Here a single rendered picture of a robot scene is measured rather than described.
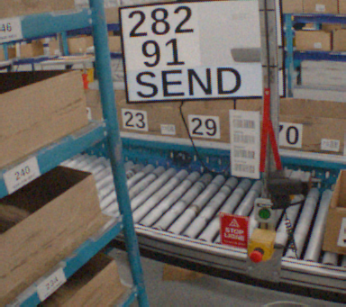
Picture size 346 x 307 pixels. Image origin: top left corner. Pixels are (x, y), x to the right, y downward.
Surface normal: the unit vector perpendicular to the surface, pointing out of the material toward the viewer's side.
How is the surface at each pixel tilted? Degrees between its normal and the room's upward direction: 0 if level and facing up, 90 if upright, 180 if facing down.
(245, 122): 90
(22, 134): 91
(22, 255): 91
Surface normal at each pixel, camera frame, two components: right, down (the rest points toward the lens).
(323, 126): -0.47, 0.34
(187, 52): -0.15, 0.28
